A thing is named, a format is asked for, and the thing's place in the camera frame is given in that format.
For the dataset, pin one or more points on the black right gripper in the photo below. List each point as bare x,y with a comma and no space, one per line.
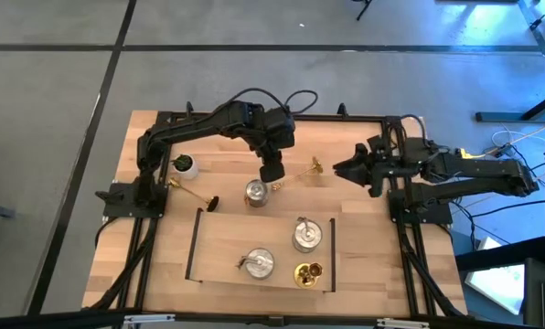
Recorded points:
391,160

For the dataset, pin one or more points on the wooden riser shelf black legs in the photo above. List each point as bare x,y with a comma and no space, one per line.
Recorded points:
227,247

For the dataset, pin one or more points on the black desk bar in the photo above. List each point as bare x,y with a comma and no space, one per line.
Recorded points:
505,253

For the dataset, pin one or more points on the black aluminium table frame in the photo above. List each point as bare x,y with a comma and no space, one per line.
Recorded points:
345,119

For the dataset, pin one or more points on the small plant in white pot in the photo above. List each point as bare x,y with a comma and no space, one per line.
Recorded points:
188,172

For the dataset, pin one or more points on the silver tin candle with lid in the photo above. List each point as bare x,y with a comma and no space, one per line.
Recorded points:
307,236
255,195
259,264

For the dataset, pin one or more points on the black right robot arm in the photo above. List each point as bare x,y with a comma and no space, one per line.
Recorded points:
483,166

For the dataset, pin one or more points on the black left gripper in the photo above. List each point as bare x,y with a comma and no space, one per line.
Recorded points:
274,130

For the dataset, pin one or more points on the silver bracket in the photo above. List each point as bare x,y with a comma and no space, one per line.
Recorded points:
402,324
149,318

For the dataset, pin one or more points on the white lit display panel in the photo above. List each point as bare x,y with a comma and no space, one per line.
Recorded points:
496,283

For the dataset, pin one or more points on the black chair leg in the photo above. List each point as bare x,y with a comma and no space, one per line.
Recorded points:
363,11

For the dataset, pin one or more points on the blue-lit desk leg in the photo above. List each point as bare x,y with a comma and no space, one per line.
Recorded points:
501,117

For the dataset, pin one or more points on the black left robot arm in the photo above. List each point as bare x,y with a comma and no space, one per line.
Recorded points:
195,128

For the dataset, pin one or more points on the gold candlestick holder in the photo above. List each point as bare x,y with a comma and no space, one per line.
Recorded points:
274,185
302,277
213,204

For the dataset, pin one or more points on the black rig crossbar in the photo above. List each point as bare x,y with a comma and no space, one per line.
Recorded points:
272,321

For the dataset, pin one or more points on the black desk frame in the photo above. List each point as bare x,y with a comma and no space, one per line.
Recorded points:
542,45

